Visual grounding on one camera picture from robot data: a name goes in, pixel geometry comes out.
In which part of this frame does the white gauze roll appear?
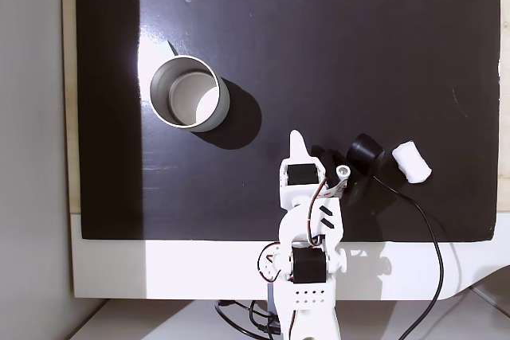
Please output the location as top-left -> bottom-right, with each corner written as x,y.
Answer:
391,139 -> 434,185

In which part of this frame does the pale green metal cup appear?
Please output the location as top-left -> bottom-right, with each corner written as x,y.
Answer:
149,39 -> 233,134

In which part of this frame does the black table mat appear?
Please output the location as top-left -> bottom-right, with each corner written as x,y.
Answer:
74,0 -> 502,243

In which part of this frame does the black oval camera box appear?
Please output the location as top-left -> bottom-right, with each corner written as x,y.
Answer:
344,132 -> 386,177

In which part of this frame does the black base cable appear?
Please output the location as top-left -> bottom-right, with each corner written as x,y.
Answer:
214,299 -> 281,338

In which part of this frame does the black camera cable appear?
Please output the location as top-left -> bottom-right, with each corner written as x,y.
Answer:
370,172 -> 445,340

